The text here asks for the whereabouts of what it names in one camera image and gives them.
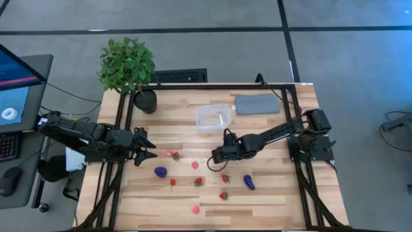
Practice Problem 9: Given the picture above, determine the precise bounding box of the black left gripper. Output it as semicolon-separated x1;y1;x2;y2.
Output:
111;126;158;168

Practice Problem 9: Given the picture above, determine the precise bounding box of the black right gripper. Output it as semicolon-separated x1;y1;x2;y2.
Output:
212;133;258;164

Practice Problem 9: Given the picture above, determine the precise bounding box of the purple toy eggplant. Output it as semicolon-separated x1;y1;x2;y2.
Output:
243;174;256;191

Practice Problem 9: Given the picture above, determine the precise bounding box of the clear plastic tupperware container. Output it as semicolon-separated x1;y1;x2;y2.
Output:
194;102;232;133

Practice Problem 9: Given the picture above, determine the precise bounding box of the grey folded cloth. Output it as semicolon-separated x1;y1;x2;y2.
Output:
234;93;281;116

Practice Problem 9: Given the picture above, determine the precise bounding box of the white paper sheet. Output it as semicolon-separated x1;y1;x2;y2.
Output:
65;146;87;173

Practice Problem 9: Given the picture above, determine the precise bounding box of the green potted plant black pot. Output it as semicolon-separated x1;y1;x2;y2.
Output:
97;36;158;115

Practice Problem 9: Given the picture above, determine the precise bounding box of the black round stool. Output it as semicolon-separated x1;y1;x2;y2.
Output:
37;155;70;183

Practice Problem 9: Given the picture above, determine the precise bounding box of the grey desk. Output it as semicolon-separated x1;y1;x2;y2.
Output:
0;53;55;210

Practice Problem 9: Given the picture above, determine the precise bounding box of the black keyboard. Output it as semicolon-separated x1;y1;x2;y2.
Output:
0;131;23;163

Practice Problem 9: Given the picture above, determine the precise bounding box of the black computer mouse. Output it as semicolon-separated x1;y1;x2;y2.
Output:
0;166;23;198

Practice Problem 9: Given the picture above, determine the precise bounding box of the computer monitor blue screen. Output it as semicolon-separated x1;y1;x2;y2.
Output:
0;43;48;126

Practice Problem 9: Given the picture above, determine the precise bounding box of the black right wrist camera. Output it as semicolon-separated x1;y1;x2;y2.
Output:
223;128;239;146

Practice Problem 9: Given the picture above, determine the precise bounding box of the black aluminium table frame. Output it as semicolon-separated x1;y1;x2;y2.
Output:
75;82;351;232

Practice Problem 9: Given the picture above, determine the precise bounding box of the long black arm cable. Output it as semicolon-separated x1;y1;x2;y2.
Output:
255;73;303;112

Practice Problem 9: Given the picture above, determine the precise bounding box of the thin black desk cable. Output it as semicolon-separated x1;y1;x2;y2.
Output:
40;82;102;117

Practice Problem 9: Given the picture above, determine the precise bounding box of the black stand with cables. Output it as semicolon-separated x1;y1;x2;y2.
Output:
379;111;412;154

